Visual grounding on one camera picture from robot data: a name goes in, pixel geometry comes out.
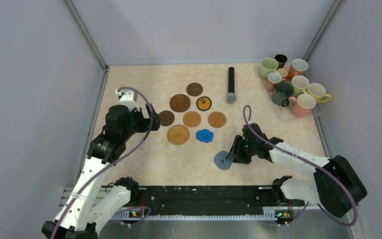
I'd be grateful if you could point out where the grey blue coaster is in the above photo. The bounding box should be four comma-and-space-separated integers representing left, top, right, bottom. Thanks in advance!
213, 151, 233, 171

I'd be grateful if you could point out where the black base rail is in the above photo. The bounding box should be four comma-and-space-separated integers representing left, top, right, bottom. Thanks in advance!
127, 186, 305, 216

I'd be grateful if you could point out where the brown ringed wooden coaster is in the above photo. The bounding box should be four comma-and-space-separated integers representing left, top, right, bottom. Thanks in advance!
169, 94, 191, 113

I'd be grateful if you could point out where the small yellow cup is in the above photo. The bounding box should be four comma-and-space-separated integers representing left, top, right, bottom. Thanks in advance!
277, 68, 289, 80

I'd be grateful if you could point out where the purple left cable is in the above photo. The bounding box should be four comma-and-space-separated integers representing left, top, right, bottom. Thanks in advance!
50, 86, 155, 239

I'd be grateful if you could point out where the small pink cup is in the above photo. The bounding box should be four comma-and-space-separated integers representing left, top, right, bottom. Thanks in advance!
266, 72, 283, 92

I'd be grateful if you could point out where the black cup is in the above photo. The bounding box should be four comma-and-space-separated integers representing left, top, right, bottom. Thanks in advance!
274, 54, 288, 69

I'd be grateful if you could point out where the light wooden coaster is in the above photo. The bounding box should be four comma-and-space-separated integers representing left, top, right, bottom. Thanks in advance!
183, 111, 201, 127
207, 112, 227, 128

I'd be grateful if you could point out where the light green mug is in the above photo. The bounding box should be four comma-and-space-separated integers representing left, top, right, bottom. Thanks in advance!
258, 57, 279, 80

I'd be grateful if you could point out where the yellow mug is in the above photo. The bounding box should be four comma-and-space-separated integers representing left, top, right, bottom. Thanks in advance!
306, 83, 332, 104

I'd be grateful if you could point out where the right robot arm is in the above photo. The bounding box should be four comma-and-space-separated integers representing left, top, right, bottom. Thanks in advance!
225, 123, 368, 218

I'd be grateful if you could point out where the pale green cup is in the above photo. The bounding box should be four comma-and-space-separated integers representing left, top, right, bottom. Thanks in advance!
291, 75, 310, 97

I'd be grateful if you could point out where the orange face coaster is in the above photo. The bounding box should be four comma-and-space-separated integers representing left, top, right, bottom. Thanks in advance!
196, 96, 212, 112

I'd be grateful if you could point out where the black microphone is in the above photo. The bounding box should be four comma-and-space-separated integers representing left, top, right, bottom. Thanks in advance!
226, 67, 237, 104

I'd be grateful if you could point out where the woven rattan coaster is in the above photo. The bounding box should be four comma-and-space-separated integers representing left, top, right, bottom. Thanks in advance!
167, 124, 190, 145

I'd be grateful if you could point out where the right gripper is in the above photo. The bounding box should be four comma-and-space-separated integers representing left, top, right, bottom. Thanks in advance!
226, 135, 257, 164

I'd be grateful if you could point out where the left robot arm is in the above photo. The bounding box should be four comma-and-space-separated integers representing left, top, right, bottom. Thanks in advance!
42, 103, 161, 239

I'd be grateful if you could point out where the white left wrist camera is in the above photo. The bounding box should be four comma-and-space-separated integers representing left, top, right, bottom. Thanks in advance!
115, 90, 141, 112

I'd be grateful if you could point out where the blue flower coaster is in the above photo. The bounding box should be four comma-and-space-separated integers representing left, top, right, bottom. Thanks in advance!
195, 129, 214, 143

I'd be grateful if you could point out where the dark brown wooden coaster bottom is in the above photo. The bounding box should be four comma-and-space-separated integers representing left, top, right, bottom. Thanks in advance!
159, 110, 175, 126

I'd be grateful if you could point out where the dark green mug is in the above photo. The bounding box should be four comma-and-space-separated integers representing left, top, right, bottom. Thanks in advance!
271, 82, 294, 107

